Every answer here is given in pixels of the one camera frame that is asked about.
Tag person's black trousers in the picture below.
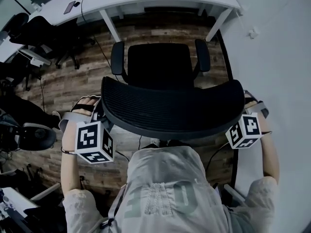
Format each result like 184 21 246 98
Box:
142 139 193 150

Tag white desk with clutter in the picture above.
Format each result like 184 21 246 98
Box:
0 183 61 233

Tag person's left hand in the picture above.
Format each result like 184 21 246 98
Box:
71 95 101 117

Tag person's left forearm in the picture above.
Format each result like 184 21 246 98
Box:
60 121 82 197

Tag person's right forearm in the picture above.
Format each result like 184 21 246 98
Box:
259 129 280 181

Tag thin black floor cable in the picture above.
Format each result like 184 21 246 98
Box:
39 78 46 112

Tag white power strip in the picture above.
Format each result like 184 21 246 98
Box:
30 57 45 68

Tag black mesh office chair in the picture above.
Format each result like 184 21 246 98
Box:
101 39 245 141

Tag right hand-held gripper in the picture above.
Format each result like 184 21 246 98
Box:
225 100 270 150

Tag small white desk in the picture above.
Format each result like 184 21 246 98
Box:
0 30 52 67

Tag grey lanyard strap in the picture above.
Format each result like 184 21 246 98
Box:
99 183 128 230

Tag black wrist band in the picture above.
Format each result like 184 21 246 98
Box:
60 146 76 156

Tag person's right hand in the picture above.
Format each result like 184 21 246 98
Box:
243 90 259 108

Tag dark smartphone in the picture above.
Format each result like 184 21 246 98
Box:
63 0 77 15

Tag person's grey printed shirt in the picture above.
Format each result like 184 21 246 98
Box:
62 146 278 233

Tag grey rimmed black chair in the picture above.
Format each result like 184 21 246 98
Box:
18 122 57 152

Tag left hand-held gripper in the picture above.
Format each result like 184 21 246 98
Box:
59 100 114 164

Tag black desk cable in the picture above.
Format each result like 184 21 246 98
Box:
80 0 121 81

